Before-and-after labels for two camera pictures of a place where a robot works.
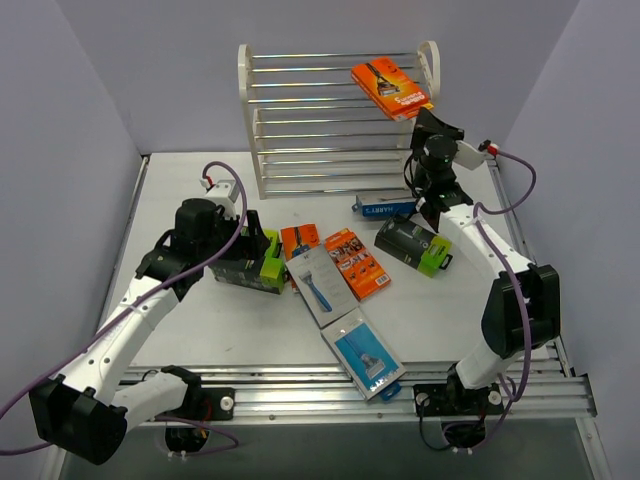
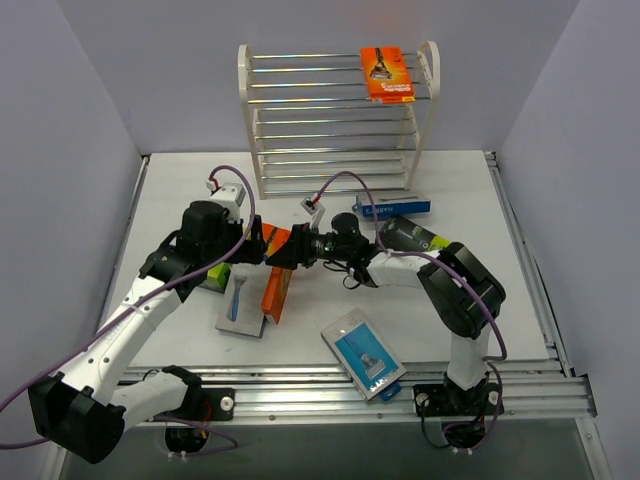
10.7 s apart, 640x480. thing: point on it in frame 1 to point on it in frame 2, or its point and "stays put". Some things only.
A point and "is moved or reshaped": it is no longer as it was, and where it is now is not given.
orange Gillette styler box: x=358 y=268 is moved or reshaped
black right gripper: x=435 y=132 to x=303 y=245
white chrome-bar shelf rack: x=315 y=131 stays put
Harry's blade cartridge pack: x=364 y=356 stays put
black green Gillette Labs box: x=420 y=248 stays put
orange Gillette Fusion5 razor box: x=391 y=87 is moved or reshaped
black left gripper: x=240 y=240 stays put
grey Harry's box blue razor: x=322 y=285 to x=241 y=308
